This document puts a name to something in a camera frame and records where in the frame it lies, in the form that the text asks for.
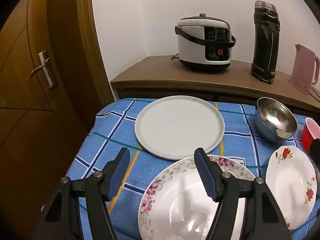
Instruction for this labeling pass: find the wooden door frame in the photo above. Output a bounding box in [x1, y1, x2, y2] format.
[75, 0, 116, 130]

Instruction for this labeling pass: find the red flower white plate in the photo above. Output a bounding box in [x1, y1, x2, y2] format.
[265, 145, 317, 230]

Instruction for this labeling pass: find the black thermos flask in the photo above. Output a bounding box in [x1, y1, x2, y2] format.
[251, 0, 281, 84]

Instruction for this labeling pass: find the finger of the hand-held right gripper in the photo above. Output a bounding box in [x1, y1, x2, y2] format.
[309, 139, 320, 170]

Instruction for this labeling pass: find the pink electric kettle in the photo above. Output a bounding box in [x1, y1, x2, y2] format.
[289, 43, 320, 96]

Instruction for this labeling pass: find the stainless steel bowl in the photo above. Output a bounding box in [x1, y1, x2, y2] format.
[255, 97, 299, 143]

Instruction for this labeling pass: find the blue plaid tablecloth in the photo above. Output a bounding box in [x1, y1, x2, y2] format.
[65, 98, 320, 240]

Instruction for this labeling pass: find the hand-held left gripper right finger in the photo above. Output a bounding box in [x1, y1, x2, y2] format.
[194, 147, 293, 240]

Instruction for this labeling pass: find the pink floral rim plate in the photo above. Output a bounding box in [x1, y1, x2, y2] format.
[137, 155, 257, 240]

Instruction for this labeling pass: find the plain white round plate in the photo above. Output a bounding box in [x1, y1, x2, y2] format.
[134, 95, 225, 160]

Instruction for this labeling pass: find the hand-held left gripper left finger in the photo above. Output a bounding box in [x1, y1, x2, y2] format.
[32, 147, 131, 240]

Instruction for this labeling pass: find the red plastic cup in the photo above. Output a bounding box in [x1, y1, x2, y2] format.
[301, 117, 320, 154]

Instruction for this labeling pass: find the metal door handle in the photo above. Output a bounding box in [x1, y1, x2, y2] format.
[27, 50, 58, 88]

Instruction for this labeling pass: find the brown wooden cabinet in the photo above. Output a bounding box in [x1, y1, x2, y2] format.
[110, 56, 320, 117]

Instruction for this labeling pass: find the white electric rice cooker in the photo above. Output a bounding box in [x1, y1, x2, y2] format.
[174, 14, 237, 72]

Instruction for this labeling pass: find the brown wooden door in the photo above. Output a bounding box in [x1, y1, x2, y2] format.
[0, 0, 90, 240]

